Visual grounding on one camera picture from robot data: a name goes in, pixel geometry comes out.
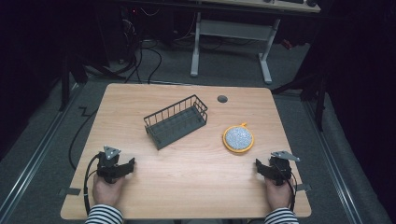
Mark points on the person's right hand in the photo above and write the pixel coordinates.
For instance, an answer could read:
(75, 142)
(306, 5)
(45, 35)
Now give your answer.
(278, 196)

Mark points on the person's left hand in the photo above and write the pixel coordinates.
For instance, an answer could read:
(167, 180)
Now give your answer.
(106, 193)

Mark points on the black computer mouse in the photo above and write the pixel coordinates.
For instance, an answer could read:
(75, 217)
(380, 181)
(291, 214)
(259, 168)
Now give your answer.
(312, 2)

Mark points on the metal floor rail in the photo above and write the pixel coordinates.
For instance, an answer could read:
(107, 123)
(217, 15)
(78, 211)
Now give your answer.
(334, 165)
(31, 158)

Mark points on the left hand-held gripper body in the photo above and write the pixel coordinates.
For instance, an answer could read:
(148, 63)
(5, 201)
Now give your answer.
(108, 161)

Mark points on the white-legged desk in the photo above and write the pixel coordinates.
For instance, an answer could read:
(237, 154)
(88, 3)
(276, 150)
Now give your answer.
(233, 29)

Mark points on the black keyboard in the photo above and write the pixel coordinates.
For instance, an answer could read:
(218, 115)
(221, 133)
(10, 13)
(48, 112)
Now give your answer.
(291, 1)

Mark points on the grey tape strip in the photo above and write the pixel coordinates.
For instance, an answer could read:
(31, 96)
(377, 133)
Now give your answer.
(303, 187)
(70, 191)

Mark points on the black metal stand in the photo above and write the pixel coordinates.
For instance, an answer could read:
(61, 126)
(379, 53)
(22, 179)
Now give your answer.
(311, 90)
(71, 77)

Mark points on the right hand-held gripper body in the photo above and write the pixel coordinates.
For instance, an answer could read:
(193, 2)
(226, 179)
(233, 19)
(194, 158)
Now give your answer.
(280, 169)

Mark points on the round yellow-rimmed scrubber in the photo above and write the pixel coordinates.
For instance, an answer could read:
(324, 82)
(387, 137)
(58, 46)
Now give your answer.
(238, 138)

